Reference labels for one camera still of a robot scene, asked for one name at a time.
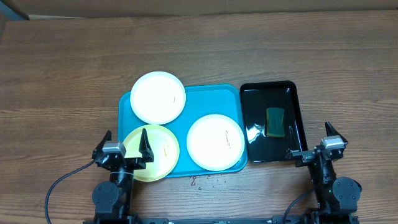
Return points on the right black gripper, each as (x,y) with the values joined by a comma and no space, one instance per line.
(316,155)

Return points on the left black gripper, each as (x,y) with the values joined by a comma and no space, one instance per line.
(147,153)

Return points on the yellow plate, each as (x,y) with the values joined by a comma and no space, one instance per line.
(165,147)

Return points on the green and yellow sponge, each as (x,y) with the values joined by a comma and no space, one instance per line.
(275,122)

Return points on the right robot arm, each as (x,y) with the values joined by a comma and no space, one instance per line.
(337,197)

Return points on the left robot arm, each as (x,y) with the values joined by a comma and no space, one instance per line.
(112,198)

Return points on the black plastic tray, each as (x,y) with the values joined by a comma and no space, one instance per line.
(255,99)

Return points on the teal plastic tray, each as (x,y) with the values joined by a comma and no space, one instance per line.
(201,100)

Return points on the white plate with stain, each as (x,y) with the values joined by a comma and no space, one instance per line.
(158,97)

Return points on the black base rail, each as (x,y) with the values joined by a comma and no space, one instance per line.
(274,220)

